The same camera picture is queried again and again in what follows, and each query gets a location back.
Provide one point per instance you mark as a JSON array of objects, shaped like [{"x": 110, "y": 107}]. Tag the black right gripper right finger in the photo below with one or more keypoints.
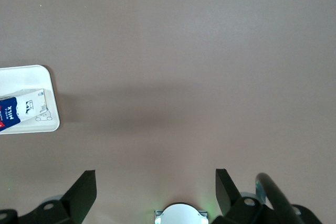
[{"x": 228, "y": 200}]

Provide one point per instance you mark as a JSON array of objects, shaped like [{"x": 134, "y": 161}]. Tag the beige tray with bear print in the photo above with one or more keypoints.
[{"x": 26, "y": 79}]

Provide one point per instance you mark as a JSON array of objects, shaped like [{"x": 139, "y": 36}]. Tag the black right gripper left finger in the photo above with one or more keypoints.
[{"x": 78, "y": 200}]

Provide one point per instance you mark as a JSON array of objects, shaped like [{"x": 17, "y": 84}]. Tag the blue white milk carton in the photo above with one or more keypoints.
[{"x": 23, "y": 108}]

